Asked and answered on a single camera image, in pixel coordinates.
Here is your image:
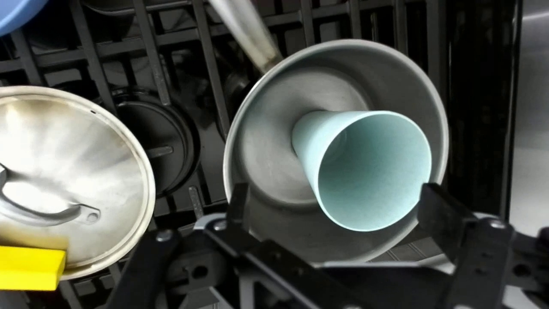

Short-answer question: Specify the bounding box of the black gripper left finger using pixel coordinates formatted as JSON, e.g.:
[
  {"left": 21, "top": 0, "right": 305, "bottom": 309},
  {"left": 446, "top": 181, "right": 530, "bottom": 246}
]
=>
[{"left": 105, "top": 181, "right": 367, "bottom": 309}]

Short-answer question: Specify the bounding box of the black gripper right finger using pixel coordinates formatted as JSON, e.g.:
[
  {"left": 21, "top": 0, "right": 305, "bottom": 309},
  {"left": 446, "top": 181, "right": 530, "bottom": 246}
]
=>
[{"left": 417, "top": 181, "right": 515, "bottom": 309}]

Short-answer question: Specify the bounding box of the light blue plastic cup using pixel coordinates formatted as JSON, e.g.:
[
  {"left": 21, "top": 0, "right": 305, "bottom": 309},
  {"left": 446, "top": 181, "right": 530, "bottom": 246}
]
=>
[{"left": 290, "top": 107, "right": 434, "bottom": 233}]

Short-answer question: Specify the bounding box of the blue plastic bowl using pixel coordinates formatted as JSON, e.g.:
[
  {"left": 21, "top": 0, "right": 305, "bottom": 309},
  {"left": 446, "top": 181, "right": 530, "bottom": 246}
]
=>
[{"left": 0, "top": 0, "right": 50, "bottom": 37}]

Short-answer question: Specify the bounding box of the stainless steel pot lid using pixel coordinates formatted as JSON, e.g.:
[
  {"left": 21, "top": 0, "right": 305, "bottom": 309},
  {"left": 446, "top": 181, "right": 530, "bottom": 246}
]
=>
[{"left": 0, "top": 83, "right": 158, "bottom": 281}]

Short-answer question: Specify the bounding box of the black gas stove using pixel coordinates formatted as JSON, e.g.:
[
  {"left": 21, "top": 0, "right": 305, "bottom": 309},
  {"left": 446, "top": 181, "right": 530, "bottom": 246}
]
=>
[{"left": 0, "top": 0, "right": 549, "bottom": 309}]

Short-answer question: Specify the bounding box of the yellow rectangular block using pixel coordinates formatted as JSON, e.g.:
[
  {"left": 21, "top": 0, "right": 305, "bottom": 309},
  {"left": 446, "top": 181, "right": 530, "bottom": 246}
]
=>
[{"left": 0, "top": 245, "right": 69, "bottom": 291}]

